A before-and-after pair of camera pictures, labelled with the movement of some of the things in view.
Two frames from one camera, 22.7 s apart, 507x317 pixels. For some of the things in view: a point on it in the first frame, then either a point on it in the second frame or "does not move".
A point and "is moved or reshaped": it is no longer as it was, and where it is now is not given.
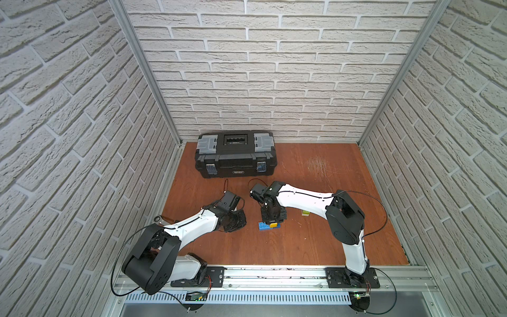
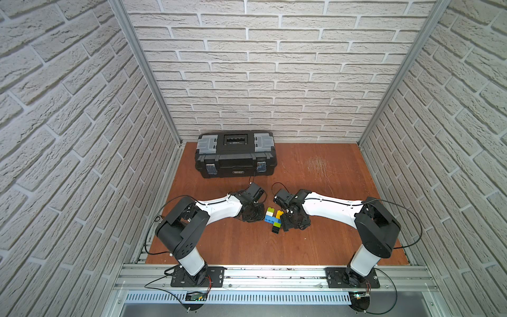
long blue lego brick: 263,226 is moved or reshaped
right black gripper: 281,218 to 285,224
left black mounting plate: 214,277 does not move
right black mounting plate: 341,278 does not move
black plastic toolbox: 224,154 does not move
